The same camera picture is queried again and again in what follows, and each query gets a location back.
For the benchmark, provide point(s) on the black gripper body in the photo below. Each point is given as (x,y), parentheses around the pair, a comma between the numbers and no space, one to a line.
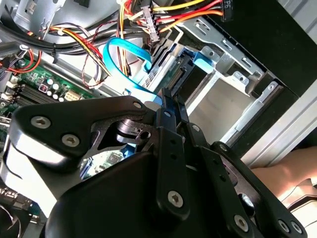
(111,203)

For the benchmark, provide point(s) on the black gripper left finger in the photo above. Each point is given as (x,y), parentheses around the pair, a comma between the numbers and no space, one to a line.
(74,116)

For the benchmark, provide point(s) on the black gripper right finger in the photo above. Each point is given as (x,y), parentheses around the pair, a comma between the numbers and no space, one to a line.
(247,198)

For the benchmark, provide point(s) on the hard disk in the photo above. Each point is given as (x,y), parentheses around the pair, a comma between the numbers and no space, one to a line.
(203,63)

